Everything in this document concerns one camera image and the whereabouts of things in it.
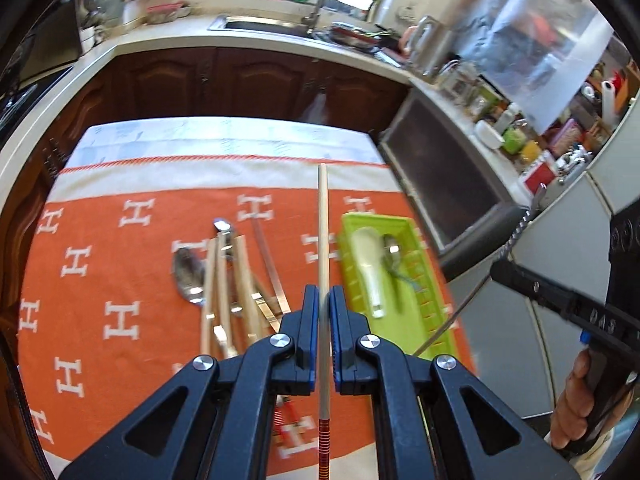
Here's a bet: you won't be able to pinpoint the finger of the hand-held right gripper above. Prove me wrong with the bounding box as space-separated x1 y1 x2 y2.
489 259 609 339

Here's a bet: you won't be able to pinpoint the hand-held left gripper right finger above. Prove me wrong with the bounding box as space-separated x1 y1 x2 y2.
327 286 581 480

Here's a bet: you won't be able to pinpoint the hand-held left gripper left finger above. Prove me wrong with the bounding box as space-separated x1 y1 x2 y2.
59 284 321 480

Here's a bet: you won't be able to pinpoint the green plastic utensil tray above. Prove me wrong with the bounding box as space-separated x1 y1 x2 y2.
339 212 458 358

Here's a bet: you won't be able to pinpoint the wooden chopstick with red-striped end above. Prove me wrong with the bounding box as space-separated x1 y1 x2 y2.
318 163 332 480

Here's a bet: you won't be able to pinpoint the person's right hand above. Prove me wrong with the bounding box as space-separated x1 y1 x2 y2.
550 350 593 450

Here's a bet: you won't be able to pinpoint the flat metal chopstick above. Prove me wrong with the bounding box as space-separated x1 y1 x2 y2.
251 215 293 312

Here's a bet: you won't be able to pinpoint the white ceramic spoon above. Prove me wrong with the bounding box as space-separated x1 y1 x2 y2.
350 226 387 320

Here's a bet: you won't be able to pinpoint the red box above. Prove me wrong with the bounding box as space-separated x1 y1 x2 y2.
520 157 557 192

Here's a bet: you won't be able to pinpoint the small metal spoon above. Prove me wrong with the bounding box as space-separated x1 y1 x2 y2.
212 217 241 321

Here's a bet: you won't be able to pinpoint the paper towel roll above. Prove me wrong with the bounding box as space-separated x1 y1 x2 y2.
600 80 619 122

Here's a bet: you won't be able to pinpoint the dark built-in appliance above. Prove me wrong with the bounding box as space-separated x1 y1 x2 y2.
377 94 531 263

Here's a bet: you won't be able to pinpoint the green jar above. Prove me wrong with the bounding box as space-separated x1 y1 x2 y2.
501 127 524 156

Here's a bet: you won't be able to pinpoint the white bottle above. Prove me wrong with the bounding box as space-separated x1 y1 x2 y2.
474 119 507 151

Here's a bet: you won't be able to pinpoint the orange patterned blanket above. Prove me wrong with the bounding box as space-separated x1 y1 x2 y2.
17 117 481 476

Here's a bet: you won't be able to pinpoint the glass jar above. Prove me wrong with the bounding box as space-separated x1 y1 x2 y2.
439 59 482 102

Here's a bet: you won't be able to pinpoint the clear plastic sheet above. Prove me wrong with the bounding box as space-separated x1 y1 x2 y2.
457 0 615 132

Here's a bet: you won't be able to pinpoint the brown wooden cabinets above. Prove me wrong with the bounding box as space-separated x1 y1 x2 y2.
10 47 413 241

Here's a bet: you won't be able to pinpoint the steel kettle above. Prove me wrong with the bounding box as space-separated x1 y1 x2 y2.
409 15 452 77

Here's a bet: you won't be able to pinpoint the dish rack with dishes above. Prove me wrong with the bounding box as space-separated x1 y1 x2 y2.
324 21 403 56

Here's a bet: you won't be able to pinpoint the steel sink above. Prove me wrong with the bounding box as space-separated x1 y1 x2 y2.
207 14 321 38

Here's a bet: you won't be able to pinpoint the white kitchen countertop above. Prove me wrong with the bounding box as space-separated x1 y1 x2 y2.
0 12 531 211

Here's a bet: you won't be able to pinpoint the bowl with pink rim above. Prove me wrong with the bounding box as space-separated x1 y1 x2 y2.
146 3 192 25

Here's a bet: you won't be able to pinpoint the black cable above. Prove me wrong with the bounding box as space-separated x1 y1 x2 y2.
10 355 46 461

